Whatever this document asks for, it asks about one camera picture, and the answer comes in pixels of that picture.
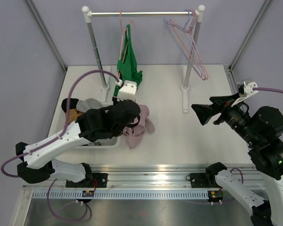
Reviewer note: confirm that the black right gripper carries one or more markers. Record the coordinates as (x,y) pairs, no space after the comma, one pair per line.
(205,111)

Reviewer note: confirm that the mauve pink tank top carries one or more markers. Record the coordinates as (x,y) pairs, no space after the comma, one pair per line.
(134,136)

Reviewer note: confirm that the green tank top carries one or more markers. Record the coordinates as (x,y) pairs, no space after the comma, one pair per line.
(128,68)

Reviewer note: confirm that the grey tank top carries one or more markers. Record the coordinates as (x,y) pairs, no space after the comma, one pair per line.
(90,103)

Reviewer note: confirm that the tan brown tank top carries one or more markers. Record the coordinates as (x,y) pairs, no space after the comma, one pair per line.
(73,115)

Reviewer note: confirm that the black tank top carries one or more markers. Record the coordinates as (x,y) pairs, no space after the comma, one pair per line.
(72,104)

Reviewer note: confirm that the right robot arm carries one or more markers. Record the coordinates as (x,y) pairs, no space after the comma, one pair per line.
(262,133)

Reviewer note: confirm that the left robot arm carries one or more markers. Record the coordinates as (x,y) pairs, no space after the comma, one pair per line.
(39,161)

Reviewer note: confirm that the white plastic mesh basket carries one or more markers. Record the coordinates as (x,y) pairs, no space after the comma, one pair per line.
(101,143)

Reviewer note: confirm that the white metal clothes rack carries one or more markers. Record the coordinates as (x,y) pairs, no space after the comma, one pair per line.
(172,40)

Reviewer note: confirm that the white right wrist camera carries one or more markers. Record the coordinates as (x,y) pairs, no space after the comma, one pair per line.
(246,89)

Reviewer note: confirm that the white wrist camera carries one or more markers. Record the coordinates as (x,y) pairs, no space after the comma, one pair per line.
(246,89)
(126,90)

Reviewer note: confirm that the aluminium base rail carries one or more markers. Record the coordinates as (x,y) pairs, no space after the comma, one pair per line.
(129,182)

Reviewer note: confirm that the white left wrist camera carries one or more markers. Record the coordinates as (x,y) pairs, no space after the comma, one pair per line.
(126,90)

